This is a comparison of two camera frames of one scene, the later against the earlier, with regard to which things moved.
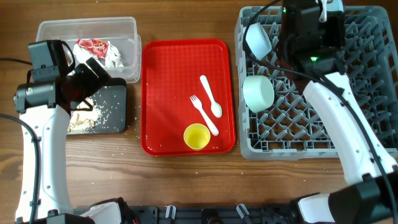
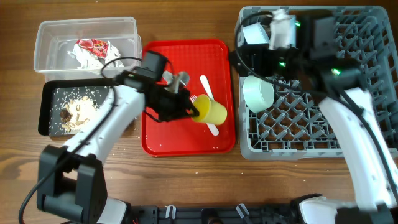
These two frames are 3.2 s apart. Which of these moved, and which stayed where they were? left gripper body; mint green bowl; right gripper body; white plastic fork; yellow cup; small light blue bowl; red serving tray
Moved: left gripper body; right gripper body; yellow cup
Stayed: small light blue bowl; red serving tray; mint green bowl; white plastic fork
